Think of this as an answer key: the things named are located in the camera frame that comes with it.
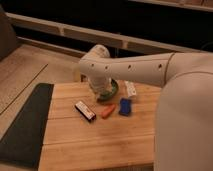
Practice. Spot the dark grey floor mat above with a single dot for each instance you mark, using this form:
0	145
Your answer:
22	143

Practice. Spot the blue sponge block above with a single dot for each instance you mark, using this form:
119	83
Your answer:
125	107

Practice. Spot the grey sofa corner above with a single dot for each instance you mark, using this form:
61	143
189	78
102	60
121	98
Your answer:
8	39

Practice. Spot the white window frame ledge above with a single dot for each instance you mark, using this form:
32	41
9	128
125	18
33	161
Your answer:
94	36

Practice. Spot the orange carrot toy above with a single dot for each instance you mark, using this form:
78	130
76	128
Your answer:
108	110

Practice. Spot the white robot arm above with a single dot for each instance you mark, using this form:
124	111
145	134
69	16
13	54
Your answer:
184	115

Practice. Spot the white small bottle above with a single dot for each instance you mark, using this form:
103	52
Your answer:
131	90

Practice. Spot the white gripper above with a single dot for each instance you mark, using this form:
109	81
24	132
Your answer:
100	87

